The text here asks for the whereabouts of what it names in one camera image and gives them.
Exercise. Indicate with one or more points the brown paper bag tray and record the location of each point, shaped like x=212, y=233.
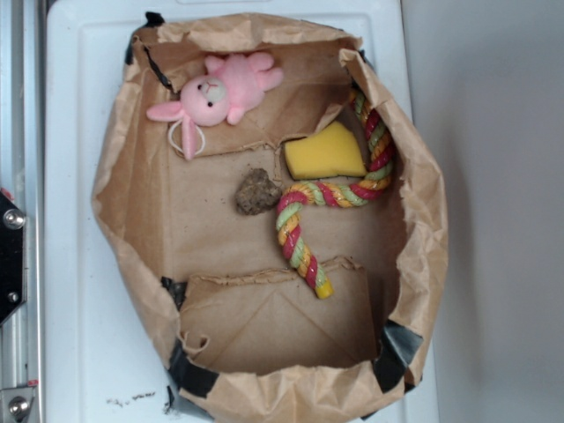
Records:
x=241, y=334

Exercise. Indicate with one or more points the brown rock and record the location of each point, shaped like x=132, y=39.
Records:
x=257, y=193

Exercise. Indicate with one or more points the aluminium frame rail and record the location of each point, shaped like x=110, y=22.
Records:
x=23, y=32

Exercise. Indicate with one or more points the black metal bracket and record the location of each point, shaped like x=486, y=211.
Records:
x=12, y=256

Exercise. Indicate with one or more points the yellow sponge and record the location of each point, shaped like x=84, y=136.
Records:
x=334, y=151

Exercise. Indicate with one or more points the white plastic tray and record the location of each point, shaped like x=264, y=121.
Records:
x=99, y=365

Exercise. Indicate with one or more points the pink plush bunny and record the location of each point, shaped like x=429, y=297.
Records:
x=230, y=88

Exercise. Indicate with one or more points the multicolour twisted rope toy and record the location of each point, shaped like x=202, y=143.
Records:
x=382, y=150

